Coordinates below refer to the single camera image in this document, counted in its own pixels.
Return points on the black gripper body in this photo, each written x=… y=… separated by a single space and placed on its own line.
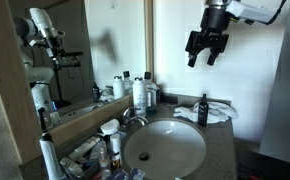
x=211 y=36

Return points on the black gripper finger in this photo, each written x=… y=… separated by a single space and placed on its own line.
x=192 y=60
x=213 y=57

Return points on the white towel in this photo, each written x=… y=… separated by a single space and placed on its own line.
x=220 y=113

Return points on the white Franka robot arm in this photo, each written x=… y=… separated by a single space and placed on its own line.
x=251 y=11

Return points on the dark brown dropper bottle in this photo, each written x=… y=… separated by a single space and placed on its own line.
x=203 y=111

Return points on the clear bottle with black cap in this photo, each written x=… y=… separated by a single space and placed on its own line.
x=151 y=96

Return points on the tall white bottle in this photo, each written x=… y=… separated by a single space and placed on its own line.
x=139 y=96

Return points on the grey flat panel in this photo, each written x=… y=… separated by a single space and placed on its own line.
x=285 y=93

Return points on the chrome faucet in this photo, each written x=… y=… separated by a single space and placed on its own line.
x=135 y=119

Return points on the white round sink basin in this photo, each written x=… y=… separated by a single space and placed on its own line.
x=168 y=146

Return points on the white round jar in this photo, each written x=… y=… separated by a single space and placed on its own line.
x=110 y=126

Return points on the small white bottle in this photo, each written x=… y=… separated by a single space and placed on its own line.
x=115 y=143

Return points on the wood-framed mirror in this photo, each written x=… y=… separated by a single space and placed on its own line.
x=85 y=121

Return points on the small clear bottle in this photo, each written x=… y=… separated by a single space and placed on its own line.
x=104 y=158

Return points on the white cosmetic tube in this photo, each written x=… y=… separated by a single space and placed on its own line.
x=85 y=148

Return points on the grey squeezed tube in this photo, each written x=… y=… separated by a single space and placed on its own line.
x=71 y=166

